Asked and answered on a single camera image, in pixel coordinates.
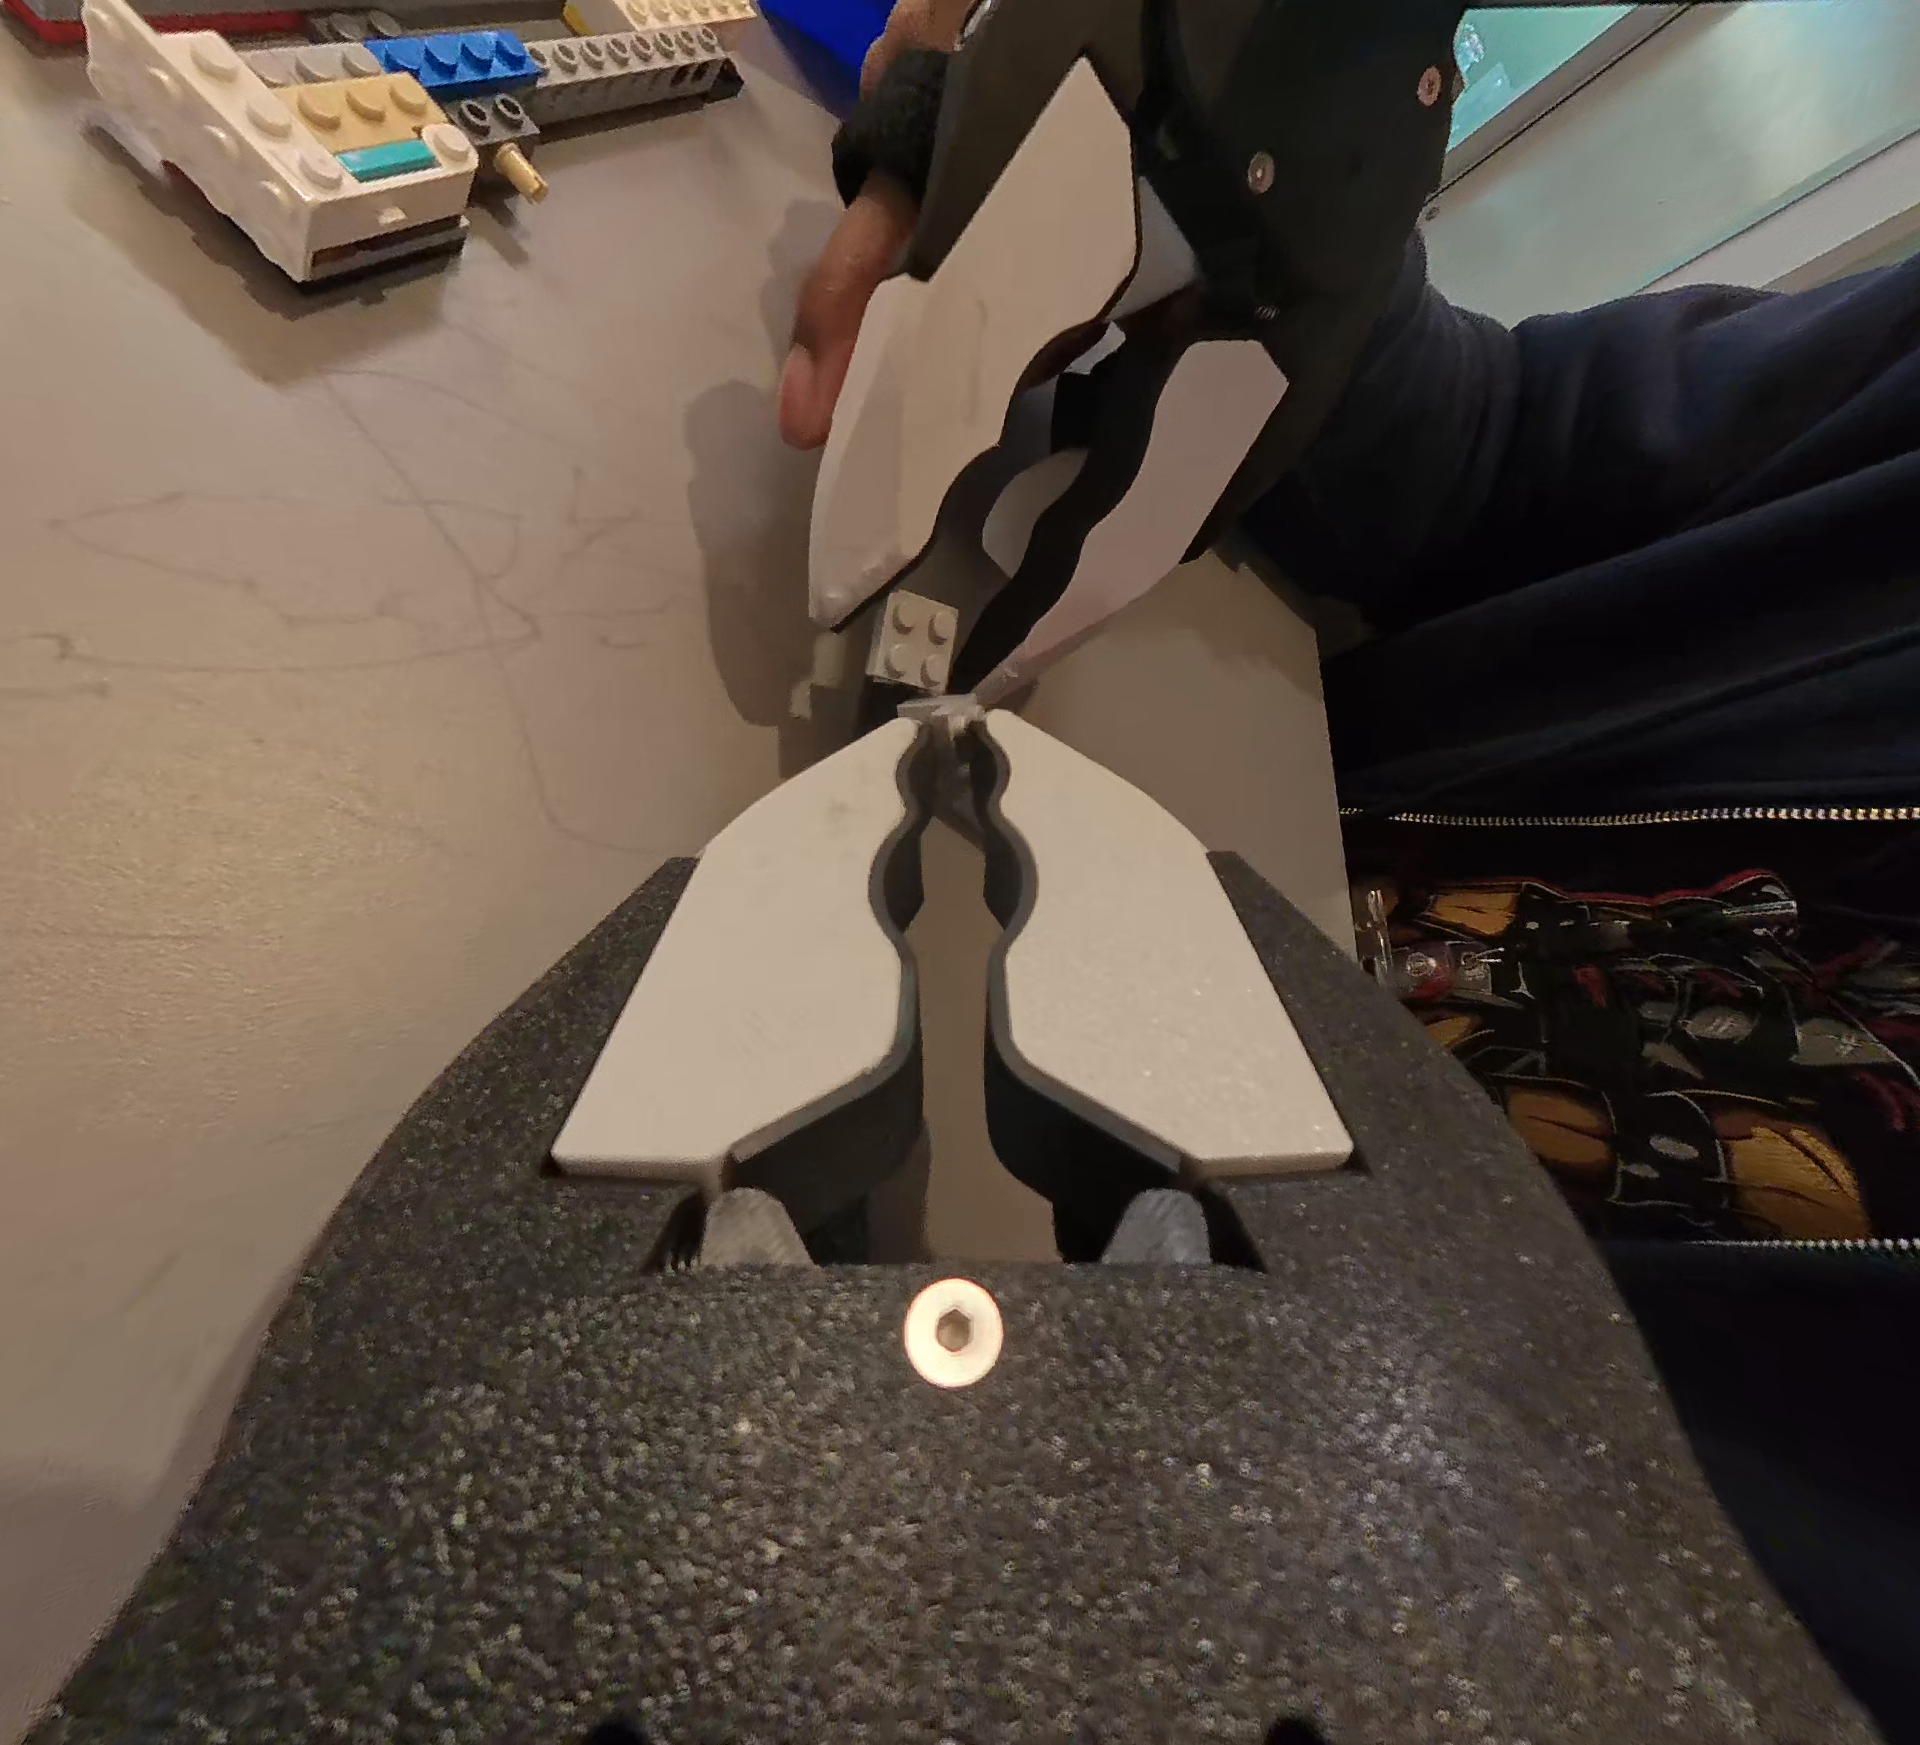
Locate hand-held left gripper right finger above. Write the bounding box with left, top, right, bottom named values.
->
left=957, top=718, right=1360, bottom=1255

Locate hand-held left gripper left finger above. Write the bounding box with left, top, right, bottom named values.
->
left=550, top=720, right=948, bottom=1246

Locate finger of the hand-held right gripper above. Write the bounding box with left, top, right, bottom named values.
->
left=805, top=59, right=1150, bottom=629
left=953, top=337, right=1297, bottom=704

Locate light grey toy brick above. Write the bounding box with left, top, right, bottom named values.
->
left=867, top=591, right=962, bottom=697

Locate small grey toy brick piece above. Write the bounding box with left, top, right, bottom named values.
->
left=897, top=664, right=1035, bottom=735

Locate person's right forearm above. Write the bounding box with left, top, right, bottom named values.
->
left=1245, top=223, right=1920, bottom=645

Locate person's right hand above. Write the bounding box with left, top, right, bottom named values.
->
left=777, top=0, right=1041, bottom=449

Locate printed patterned shirt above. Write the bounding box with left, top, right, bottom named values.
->
left=1350, top=824, right=1920, bottom=1246

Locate long multicoloured toy brick model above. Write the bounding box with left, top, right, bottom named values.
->
left=0, top=0, right=759, bottom=289

